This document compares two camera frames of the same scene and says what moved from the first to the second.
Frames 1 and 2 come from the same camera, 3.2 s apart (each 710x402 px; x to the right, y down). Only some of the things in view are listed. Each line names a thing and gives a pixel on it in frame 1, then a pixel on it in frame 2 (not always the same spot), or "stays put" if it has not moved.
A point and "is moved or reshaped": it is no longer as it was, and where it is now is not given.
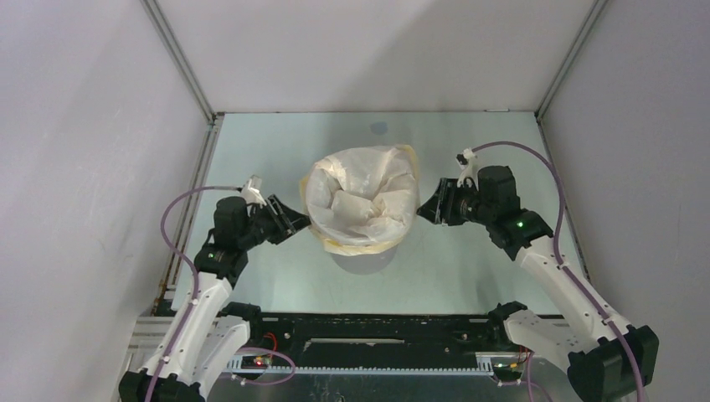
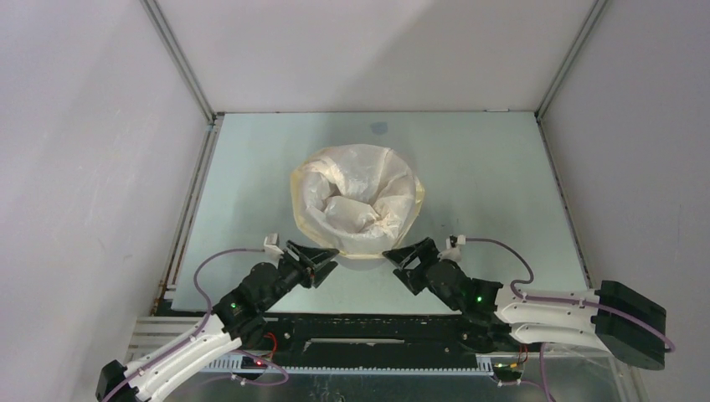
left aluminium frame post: [161, 25] stays put
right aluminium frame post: [592, 16] stays put
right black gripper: [446, 203] to [424, 264]
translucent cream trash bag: [364, 199] is moved or reshaped
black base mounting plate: [385, 341] stays put
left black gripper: [286, 221] to [308, 276]
